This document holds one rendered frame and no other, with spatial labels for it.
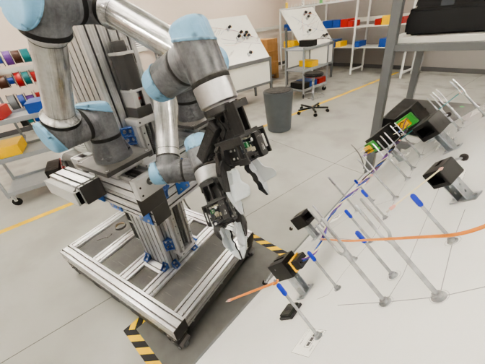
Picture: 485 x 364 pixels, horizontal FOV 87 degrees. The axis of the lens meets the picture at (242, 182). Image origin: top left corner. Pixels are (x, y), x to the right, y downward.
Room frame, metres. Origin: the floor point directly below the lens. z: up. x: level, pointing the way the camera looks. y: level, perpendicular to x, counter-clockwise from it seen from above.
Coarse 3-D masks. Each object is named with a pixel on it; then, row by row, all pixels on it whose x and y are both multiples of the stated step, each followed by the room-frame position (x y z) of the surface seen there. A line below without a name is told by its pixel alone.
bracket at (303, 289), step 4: (296, 276) 0.36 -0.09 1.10; (300, 276) 0.36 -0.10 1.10; (292, 280) 0.35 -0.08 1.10; (296, 280) 0.36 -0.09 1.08; (300, 280) 0.36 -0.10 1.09; (304, 280) 0.35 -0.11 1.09; (292, 284) 0.35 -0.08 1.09; (296, 284) 0.34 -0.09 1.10; (300, 284) 0.35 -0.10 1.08; (304, 284) 0.35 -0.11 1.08; (308, 284) 0.35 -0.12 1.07; (312, 284) 0.35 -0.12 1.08; (296, 288) 0.34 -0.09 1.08; (300, 288) 0.34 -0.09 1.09; (304, 288) 0.35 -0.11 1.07; (308, 288) 0.34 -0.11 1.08; (300, 292) 0.34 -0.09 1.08; (304, 292) 0.33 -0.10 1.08; (300, 296) 0.33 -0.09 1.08; (304, 296) 0.32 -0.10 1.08
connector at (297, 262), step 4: (292, 256) 0.38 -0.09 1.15; (296, 256) 0.36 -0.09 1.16; (300, 256) 0.36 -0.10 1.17; (304, 256) 0.36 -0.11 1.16; (292, 260) 0.36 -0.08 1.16; (296, 260) 0.35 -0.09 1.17; (300, 260) 0.35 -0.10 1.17; (288, 264) 0.35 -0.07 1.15; (292, 264) 0.35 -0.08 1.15; (296, 264) 0.34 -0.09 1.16; (300, 264) 0.34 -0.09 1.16; (304, 264) 0.34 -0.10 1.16; (296, 268) 0.34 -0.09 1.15; (300, 268) 0.34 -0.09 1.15
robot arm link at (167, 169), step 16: (160, 112) 0.85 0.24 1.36; (176, 112) 0.88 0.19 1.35; (160, 128) 0.81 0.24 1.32; (176, 128) 0.83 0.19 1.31; (160, 144) 0.77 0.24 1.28; (176, 144) 0.78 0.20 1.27; (160, 160) 0.73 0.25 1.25; (176, 160) 0.73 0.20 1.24; (160, 176) 0.70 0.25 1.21; (176, 176) 0.70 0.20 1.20
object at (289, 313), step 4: (288, 304) 0.31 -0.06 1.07; (296, 304) 0.30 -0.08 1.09; (300, 304) 0.30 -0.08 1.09; (284, 308) 0.31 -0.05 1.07; (288, 308) 0.30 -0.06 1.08; (292, 308) 0.29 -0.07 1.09; (284, 312) 0.29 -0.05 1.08; (288, 312) 0.29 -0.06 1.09; (292, 312) 0.29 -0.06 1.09; (296, 312) 0.28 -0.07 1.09; (284, 316) 0.29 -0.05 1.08; (288, 316) 0.28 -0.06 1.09; (292, 316) 0.28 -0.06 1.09
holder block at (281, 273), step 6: (288, 252) 0.39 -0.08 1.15; (276, 258) 0.40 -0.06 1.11; (282, 258) 0.39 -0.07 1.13; (288, 258) 0.37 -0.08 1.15; (270, 264) 0.39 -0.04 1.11; (276, 264) 0.37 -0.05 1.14; (282, 264) 0.36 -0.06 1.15; (270, 270) 0.38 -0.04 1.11; (276, 270) 0.37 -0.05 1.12; (282, 270) 0.36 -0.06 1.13; (288, 270) 0.35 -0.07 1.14; (276, 276) 0.37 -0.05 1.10; (282, 276) 0.36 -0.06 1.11; (288, 276) 0.35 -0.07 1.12
